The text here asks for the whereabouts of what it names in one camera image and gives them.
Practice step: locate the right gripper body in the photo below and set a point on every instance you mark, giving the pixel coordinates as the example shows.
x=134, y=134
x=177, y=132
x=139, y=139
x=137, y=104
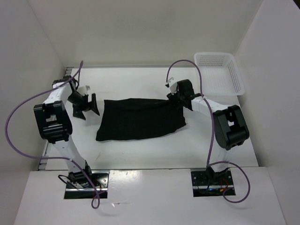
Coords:
x=176, y=98

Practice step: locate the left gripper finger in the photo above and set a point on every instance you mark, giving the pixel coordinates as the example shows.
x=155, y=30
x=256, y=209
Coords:
x=78, y=114
x=93, y=104

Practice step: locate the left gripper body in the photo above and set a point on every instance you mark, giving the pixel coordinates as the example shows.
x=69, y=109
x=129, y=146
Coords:
x=80, y=101

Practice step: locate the black shorts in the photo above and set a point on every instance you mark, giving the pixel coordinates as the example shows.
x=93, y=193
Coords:
x=138, y=119

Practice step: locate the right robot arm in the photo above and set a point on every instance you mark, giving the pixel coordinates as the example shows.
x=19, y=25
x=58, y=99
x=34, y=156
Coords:
x=229, y=128

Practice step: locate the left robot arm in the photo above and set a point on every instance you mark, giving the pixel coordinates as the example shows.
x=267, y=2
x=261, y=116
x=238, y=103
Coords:
x=55, y=126

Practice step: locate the white plastic basket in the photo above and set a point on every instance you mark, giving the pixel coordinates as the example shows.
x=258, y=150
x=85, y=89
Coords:
x=220, y=74

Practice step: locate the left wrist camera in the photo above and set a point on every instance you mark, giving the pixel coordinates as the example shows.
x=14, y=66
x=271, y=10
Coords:
x=83, y=90

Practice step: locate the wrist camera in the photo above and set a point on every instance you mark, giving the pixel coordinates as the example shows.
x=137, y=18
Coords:
x=172, y=85
x=83, y=90

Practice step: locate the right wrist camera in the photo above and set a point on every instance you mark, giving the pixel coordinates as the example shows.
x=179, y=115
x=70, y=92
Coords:
x=172, y=85

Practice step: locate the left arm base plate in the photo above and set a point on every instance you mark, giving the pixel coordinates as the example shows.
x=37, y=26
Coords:
x=75, y=190

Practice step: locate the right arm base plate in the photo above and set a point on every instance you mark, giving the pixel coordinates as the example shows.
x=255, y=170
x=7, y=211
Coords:
x=210, y=184

